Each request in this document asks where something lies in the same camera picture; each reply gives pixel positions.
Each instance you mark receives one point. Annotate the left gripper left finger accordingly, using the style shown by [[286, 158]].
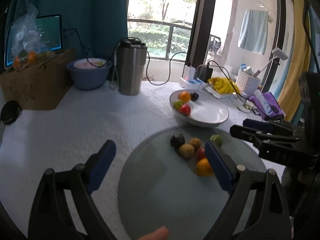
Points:
[[50, 217]]

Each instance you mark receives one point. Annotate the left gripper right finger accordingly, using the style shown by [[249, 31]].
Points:
[[269, 215]]

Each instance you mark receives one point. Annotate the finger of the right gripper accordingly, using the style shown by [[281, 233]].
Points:
[[271, 147], [272, 127]]

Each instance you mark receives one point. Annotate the red tomato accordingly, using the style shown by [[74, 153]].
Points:
[[200, 154]]

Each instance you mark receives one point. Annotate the large orange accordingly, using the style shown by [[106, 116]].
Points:
[[203, 168]]

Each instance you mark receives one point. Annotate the operator fingertip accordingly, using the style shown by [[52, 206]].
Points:
[[159, 234]]

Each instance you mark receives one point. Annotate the purple cloth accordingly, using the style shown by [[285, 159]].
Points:
[[271, 101]]

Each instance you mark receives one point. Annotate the black scissors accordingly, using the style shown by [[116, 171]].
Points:
[[274, 109]]

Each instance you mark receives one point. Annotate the yellow curtain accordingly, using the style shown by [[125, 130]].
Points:
[[289, 98]]

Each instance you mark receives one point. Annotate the white tube bottle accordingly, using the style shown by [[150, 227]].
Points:
[[263, 102]]

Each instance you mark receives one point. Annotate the white perforated basket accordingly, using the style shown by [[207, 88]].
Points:
[[247, 83]]

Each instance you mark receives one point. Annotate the green lime on tray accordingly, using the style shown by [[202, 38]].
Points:
[[217, 140]]

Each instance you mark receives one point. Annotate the yellow duck plastic bag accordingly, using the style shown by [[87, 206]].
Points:
[[223, 85]]

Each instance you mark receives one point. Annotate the white desk lamp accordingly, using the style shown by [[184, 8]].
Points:
[[277, 54]]

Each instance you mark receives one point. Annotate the white oval bowl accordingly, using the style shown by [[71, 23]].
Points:
[[207, 111]]

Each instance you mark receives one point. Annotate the yellow-brown small fruit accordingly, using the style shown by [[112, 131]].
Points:
[[196, 143]]

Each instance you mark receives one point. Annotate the dark cherry in bowl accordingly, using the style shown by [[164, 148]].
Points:
[[194, 96]]

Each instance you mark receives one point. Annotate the black charger adapter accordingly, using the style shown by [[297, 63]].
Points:
[[205, 73]]

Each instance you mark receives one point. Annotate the brown kiwi fruit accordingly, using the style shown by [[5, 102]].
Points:
[[186, 151]]

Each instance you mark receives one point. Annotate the round grey glass tray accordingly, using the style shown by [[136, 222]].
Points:
[[159, 188]]

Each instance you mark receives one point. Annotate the light blue hanging towel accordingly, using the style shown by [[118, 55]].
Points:
[[254, 31]]

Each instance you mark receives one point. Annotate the red fruit in bowl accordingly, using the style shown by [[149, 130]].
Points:
[[185, 109]]

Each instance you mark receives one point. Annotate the orange in bowl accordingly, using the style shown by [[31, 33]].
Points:
[[184, 96]]

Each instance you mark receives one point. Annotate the dark purple plum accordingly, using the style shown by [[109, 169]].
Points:
[[177, 140]]

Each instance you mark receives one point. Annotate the white charger adapter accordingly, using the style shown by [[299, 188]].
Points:
[[188, 73]]

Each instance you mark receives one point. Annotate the white power strip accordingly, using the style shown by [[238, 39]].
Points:
[[195, 84]]

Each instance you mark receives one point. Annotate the green fruit in bowl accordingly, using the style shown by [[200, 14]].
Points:
[[178, 104]]

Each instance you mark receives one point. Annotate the black round lid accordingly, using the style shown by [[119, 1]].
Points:
[[10, 112]]

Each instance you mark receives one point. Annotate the brown cardboard box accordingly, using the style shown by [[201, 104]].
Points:
[[42, 86]]

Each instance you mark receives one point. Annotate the blue plastic bowl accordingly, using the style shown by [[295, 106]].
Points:
[[89, 74]]

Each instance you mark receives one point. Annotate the balcony railing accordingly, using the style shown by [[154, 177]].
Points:
[[164, 40]]

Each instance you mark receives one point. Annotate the clear bag of fruit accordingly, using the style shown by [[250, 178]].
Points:
[[28, 49]]

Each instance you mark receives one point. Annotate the stainless steel tumbler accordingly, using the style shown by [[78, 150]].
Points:
[[130, 61]]

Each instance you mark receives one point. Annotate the tablet screen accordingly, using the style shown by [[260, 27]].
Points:
[[50, 29]]

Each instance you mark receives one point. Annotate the teal curtain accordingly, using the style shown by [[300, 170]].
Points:
[[101, 24]]

